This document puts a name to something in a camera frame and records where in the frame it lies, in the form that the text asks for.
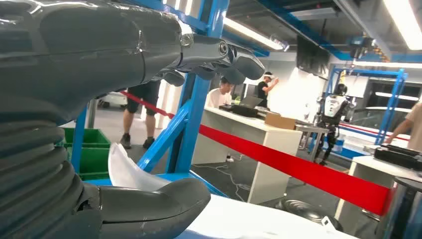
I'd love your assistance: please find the white floor cable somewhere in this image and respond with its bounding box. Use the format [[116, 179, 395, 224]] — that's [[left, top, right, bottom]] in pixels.
[[193, 163, 253, 203]]

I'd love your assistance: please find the blue gantry frame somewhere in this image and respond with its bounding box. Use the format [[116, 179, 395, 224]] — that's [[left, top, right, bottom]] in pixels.
[[324, 65, 409, 146]]

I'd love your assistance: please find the black barrier stanchion post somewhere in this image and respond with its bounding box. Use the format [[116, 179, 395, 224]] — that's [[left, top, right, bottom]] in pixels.
[[376, 176, 422, 239]]

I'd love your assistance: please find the black wall monitor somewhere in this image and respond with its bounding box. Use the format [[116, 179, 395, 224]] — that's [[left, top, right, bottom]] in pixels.
[[296, 35, 330, 80]]

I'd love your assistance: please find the black equipment case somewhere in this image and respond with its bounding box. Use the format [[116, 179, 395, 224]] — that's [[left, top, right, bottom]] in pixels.
[[219, 104, 260, 119], [374, 144, 422, 171]]

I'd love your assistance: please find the white black humanoid robot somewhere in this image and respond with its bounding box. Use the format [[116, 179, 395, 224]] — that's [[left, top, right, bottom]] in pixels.
[[313, 83, 357, 166]]

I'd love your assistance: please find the white desk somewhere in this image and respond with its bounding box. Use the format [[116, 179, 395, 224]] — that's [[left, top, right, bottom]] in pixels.
[[334, 155, 422, 232], [192, 106, 303, 205]]

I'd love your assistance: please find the white wheeled cart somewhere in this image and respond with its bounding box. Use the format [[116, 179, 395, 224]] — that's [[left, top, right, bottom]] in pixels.
[[98, 92, 128, 110]]

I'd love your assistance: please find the small steel table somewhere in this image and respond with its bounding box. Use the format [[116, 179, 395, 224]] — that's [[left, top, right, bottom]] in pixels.
[[295, 123, 330, 162]]

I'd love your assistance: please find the brown cardboard box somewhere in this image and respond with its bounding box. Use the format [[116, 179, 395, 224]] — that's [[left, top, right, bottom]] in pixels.
[[264, 112, 297, 130]]

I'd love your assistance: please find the blue overhead crane beam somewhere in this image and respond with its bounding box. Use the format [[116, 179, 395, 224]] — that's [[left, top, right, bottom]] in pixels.
[[256, 0, 422, 64]]

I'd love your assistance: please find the blue metal shelf rack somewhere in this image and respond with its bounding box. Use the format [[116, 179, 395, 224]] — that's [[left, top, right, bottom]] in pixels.
[[71, 0, 271, 199]]

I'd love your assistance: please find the blue crane hoist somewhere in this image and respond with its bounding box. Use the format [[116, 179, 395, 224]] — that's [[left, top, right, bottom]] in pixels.
[[347, 34, 377, 59]]

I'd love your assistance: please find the red barrier belt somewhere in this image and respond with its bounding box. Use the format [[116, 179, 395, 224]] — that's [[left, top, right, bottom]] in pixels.
[[338, 122, 411, 142], [120, 91, 395, 217]]

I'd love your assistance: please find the green plastic crate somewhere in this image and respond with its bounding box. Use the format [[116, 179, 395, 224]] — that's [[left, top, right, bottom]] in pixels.
[[66, 146, 111, 181], [62, 127, 112, 148]]

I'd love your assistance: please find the person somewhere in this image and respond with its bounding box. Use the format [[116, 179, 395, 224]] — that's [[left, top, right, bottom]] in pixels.
[[120, 81, 162, 151], [384, 102, 422, 152], [204, 76, 235, 110], [256, 71, 280, 109]]

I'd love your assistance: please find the ceiling light bar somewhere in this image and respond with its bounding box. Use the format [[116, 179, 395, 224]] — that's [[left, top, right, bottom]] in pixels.
[[224, 17, 285, 51], [382, 0, 422, 51], [352, 60, 422, 69]]

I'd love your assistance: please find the grey open laptop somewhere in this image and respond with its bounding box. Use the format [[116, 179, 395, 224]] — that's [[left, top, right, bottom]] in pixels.
[[238, 96, 264, 110]]

